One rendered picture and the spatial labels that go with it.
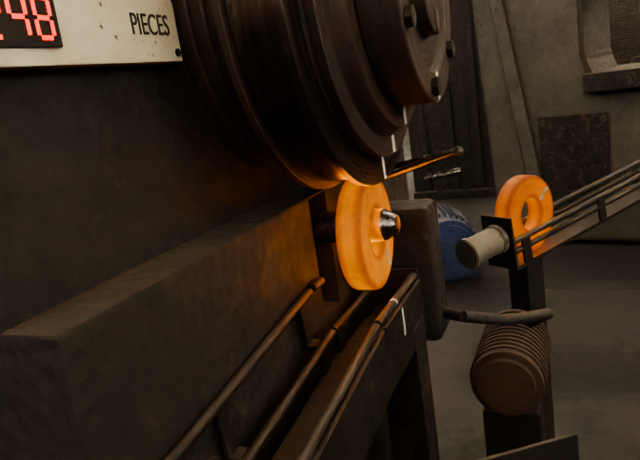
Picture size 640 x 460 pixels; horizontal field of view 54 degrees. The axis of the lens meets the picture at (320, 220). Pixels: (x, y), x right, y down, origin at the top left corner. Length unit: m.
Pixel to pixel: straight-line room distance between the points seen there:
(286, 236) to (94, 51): 0.33
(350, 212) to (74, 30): 0.39
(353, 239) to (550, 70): 2.77
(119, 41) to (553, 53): 3.01
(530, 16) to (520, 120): 0.52
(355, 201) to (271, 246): 0.13
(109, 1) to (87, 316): 0.28
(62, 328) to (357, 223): 0.41
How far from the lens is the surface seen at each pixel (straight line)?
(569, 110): 3.47
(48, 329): 0.50
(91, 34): 0.59
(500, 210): 1.27
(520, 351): 1.15
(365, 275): 0.80
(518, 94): 3.51
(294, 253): 0.80
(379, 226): 0.82
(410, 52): 0.69
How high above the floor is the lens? 1.01
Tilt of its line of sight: 12 degrees down
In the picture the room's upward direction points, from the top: 8 degrees counter-clockwise
